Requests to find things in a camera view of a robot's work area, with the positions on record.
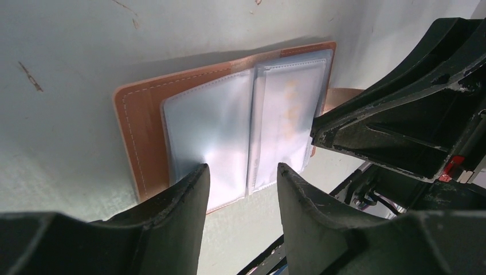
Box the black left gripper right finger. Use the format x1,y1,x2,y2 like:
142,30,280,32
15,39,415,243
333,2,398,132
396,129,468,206
277,163,485,274

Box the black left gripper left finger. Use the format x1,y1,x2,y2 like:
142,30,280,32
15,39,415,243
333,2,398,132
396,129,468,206
1,164,210,274

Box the tan leather card holder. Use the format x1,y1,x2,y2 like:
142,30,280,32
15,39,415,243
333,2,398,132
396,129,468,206
112,41,365,215

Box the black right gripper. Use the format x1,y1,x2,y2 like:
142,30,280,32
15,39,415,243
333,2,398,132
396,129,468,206
311,18,485,215

